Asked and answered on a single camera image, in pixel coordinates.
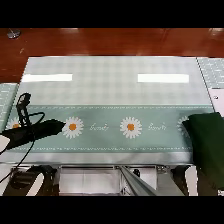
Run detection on black cable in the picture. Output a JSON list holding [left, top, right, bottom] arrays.
[[0, 111, 47, 184]]

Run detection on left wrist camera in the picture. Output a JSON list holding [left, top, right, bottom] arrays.
[[15, 92, 33, 128]]

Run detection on silver frame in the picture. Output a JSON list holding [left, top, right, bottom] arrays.
[[9, 162, 188, 197]]

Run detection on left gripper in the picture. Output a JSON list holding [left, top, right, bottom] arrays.
[[35, 118, 66, 139]]

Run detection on dark green T-shirt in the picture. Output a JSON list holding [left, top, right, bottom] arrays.
[[181, 111, 224, 192]]

